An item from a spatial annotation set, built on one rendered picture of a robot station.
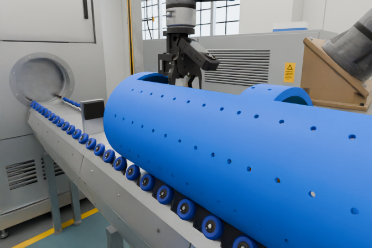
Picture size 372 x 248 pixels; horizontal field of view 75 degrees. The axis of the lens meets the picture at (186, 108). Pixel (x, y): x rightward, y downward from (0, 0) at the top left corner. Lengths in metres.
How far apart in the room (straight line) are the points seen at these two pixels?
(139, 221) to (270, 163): 0.45
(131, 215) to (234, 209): 0.39
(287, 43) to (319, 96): 1.26
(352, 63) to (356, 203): 0.49
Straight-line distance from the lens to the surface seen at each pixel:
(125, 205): 0.76
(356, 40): 0.78
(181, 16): 0.60
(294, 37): 1.98
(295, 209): 0.35
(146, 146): 0.54
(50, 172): 1.96
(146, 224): 0.69
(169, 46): 0.64
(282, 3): 3.12
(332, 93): 0.76
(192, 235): 0.57
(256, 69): 2.09
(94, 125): 1.20
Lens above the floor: 1.29
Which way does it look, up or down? 13 degrees down
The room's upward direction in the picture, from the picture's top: straight up
